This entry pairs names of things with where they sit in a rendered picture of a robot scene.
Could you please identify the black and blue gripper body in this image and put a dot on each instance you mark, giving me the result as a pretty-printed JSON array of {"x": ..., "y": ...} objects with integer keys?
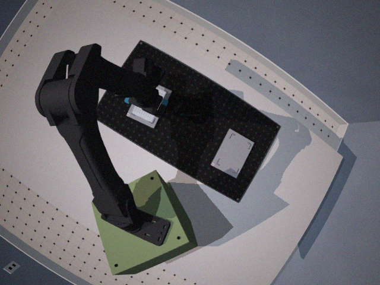
[{"x": 155, "y": 109}]

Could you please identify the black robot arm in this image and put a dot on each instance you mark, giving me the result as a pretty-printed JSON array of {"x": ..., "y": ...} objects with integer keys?
[{"x": 77, "y": 98}]

